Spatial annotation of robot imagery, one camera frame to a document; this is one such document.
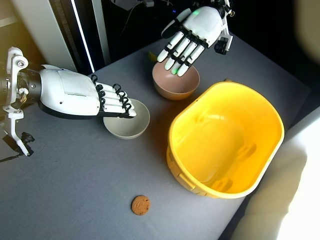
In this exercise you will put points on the yellow object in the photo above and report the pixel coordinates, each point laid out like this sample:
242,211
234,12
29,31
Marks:
225,137

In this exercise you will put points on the white cabinet panel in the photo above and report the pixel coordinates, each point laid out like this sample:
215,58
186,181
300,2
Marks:
42,30

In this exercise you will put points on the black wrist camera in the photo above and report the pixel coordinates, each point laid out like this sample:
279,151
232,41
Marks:
26,137
220,46

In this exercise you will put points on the white light strip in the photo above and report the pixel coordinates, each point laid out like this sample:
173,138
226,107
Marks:
82,37

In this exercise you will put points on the white upright post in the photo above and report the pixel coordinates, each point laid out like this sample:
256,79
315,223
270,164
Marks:
101,30

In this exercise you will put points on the small cream bowl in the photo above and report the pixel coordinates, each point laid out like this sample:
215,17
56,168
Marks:
125,127

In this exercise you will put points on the large brown bowl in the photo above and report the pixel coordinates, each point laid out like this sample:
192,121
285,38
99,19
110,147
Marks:
175,87

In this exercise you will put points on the round brown cookie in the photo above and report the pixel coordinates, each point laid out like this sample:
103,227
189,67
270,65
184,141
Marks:
140,205

